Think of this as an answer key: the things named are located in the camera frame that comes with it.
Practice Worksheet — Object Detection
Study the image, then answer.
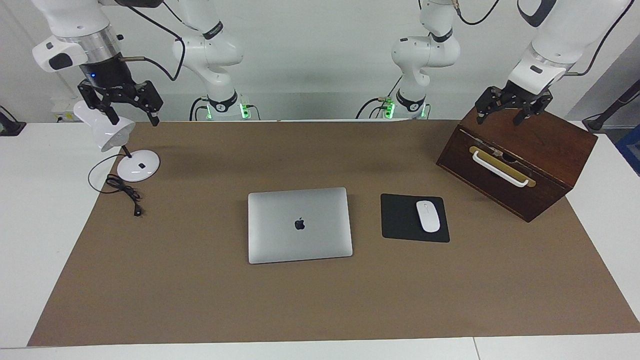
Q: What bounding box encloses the black stand foot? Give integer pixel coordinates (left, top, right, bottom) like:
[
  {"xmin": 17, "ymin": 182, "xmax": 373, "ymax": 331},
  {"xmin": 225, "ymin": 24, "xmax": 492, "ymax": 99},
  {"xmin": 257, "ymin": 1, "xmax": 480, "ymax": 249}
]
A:
[{"xmin": 0, "ymin": 106, "xmax": 27, "ymax": 137}]

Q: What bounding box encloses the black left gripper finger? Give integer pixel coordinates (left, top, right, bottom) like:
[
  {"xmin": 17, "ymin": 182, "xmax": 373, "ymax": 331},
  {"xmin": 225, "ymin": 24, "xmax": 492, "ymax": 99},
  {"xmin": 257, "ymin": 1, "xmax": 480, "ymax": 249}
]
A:
[
  {"xmin": 474, "ymin": 86, "xmax": 507, "ymax": 125},
  {"xmin": 512, "ymin": 92, "xmax": 553, "ymax": 126}
]

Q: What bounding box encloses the white desk lamp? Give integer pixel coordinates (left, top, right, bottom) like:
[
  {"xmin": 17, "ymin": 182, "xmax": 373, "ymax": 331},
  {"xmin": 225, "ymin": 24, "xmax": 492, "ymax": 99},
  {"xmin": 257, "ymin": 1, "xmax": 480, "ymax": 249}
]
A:
[{"xmin": 73, "ymin": 100, "xmax": 161, "ymax": 183}]

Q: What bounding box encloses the black right base cable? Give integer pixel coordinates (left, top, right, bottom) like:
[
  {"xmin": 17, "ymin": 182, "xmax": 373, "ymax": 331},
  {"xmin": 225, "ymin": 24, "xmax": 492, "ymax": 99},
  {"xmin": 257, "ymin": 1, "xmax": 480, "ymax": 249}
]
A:
[{"xmin": 189, "ymin": 96, "xmax": 261, "ymax": 122}]

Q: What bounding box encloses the brass handle plate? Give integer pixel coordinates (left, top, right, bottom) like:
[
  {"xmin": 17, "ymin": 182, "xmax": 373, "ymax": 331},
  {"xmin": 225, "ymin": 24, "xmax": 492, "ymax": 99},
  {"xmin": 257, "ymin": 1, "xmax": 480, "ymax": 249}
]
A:
[{"xmin": 469, "ymin": 145, "xmax": 537, "ymax": 188}]

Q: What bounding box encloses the black mouse pad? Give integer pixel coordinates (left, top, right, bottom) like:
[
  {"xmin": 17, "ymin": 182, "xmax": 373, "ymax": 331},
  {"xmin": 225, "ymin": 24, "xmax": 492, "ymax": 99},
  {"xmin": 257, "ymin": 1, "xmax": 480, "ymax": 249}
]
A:
[{"xmin": 380, "ymin": 193, "xmax": 451, "ymax": 244}]

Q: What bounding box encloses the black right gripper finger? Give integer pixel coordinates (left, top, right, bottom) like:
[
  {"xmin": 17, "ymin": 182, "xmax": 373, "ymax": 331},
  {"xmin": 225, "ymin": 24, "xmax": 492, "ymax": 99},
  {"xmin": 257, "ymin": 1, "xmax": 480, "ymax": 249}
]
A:
[
  {"xmin": 77, "ymin": 81, "xmax": 121, "ymax": 126},
  {"xmin": 131, "ymin": 80, "xmax": 164, "ymax": 127}
]

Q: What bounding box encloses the black lamp power cable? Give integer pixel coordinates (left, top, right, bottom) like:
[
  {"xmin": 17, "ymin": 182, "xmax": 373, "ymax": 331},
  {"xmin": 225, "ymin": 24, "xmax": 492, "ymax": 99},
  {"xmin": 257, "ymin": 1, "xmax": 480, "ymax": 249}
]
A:
[{"xmin": 88, "ymin": 152, "xmax": 144, "ymax": 217}]

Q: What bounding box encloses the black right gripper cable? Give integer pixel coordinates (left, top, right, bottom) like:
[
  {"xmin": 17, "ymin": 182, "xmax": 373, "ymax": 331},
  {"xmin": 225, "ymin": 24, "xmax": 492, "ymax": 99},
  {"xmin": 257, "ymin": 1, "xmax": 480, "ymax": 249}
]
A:
[{"xmin": 119, "ymin": 0, "xmax": 187, "ymax": 82}]

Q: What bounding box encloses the dark wooden box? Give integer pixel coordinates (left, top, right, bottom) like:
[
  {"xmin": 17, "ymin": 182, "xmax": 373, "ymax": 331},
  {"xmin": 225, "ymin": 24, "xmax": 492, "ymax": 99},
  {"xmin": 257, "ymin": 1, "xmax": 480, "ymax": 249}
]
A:
[{"xmin": 436, "ymin": 86, "xmax": 599, "ymax": 223}]

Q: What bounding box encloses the brown table mat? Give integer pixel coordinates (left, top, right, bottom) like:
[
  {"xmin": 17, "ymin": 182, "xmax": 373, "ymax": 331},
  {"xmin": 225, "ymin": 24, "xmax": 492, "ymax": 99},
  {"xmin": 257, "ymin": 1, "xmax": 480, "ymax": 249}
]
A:
[{"xmin": 27, "ymin": 120, "xmax": 640, "ymax": 347}]

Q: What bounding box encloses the black left base cable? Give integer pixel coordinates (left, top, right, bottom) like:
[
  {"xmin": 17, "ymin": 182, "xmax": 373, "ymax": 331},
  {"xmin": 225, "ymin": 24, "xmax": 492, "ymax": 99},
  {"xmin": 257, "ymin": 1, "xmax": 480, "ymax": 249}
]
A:
[{"xmin": 356, "ymin": 75, "xmax": 403, "ymax": 121}]

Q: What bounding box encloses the black tripod leg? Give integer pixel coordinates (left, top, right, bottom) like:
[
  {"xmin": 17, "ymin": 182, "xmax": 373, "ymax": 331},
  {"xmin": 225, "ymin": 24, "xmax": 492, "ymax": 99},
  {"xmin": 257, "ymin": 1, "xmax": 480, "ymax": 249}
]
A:
[{"xmin": 582, "ymin": 79, "xmax": 640, "ymax": 133}]

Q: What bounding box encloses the white box handle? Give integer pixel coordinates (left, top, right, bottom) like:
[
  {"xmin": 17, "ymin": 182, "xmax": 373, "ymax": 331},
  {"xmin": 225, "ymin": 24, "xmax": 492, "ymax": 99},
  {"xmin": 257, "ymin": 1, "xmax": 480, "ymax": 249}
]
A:
[{"xmin": 472, "ymin": 150, "xmax": 530, "ymax": 188}]

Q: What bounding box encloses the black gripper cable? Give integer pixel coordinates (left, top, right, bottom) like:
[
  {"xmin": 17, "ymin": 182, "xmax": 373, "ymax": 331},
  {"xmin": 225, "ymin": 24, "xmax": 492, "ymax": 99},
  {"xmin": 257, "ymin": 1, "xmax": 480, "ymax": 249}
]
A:
[
  {"xmin": 452, "ymin": 0, "xmax": 633, "ymax": 77},
  {"xmin": 119, "ymin": 0, "xmax": 187, "ymax": 82}
]

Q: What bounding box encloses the white computer mouse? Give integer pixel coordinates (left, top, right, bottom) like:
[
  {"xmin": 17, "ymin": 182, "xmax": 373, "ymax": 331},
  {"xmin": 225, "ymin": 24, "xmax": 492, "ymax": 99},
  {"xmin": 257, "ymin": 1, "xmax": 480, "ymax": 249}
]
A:
[{"xmin": 416, "ymin": 200, "xmax": 441, "ymax": 234}]

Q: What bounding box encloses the black base cable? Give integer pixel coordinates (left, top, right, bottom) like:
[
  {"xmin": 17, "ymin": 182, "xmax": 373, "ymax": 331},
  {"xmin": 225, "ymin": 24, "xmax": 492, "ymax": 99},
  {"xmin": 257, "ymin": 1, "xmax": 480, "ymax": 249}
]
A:
[
  {"xmin": 189, "ymin": 96, "xmax": 261, "ymax": 122},
  {"xmin": 356, "ymin": 75, "xmax": 403, "ymax": 121}
]

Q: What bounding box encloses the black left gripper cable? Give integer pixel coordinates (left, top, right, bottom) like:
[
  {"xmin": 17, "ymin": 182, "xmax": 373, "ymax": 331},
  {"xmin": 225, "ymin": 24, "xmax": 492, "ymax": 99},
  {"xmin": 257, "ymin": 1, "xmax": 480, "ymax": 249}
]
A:
[{"xmin": 452, "ymin": 0, "xmax": 633, "ymax": 77}]

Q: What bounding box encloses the silver laptop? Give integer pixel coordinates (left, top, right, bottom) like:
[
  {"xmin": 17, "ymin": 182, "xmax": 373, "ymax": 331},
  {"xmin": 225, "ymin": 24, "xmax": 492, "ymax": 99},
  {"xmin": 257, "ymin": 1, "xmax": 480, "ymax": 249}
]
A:
[{"xmin": 247, "ymin": 187, "xmax": 354, "ymax": 265}]

